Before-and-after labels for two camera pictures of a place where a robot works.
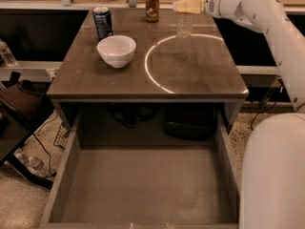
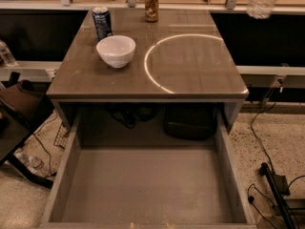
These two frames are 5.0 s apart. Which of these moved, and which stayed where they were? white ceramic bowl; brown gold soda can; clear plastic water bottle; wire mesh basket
Moved: clear plastic water bottle
Stayed: brown gold soda can; wire mesh basket; white ceramic bowl
